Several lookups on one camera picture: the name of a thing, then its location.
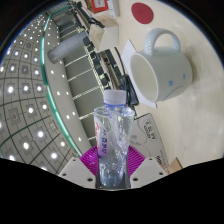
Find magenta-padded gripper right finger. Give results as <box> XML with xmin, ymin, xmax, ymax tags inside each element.
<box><xmin>124</xmin><ymin>143</ymin><xmax>167</xmax><ymax>190</ymax></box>

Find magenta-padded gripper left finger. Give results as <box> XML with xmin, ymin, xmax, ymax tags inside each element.
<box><xmin>57</xmin><ymin>144</ymin><xmax>100</xmax><ymax>190</ymax></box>

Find clear plastic water bottle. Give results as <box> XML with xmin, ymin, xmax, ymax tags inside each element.
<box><xmin>93</xmin><ymin>88</ymin><xmax>136</xmax><ymax>188</ymax></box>

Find brown paper envelope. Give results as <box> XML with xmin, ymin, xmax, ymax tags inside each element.
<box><xmin>166</xmin><ymin>157</ymin><xmax>184</xmax><ymax>175</ymax></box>

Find white ceramic mug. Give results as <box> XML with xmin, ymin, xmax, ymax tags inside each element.
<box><xmin>129</xmin><ymin>27</ymin><xmax>194</xmax><ymax>103</ymax></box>

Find group of ceiling lights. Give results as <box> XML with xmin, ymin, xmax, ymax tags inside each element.
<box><xmin>0</xmin><ymin>13</ymin><xmax>81</xmax><ymax>168</ymax></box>

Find row of black office chairs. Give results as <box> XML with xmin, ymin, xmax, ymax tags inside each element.
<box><xmin>74</xmin><ymin>6</ymin><xmax>113</xmax><ymax>93</ymax></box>

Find cream desk organizer box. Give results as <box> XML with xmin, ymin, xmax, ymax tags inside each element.
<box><xmin>88</xmin><ymin>13</ymin><xmax>120</xmax><ymax>53</ymax></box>

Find flat round red coaster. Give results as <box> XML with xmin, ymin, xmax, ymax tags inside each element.
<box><xmin>130</xmin><ymin>2</ymin><xmax>155</xmax><ymax>25</ymax></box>

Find black cable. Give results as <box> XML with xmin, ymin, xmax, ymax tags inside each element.
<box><xmin>114</xmin><ymin>46</ymin><xmax>130</xmax><ymax>78</ymax></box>

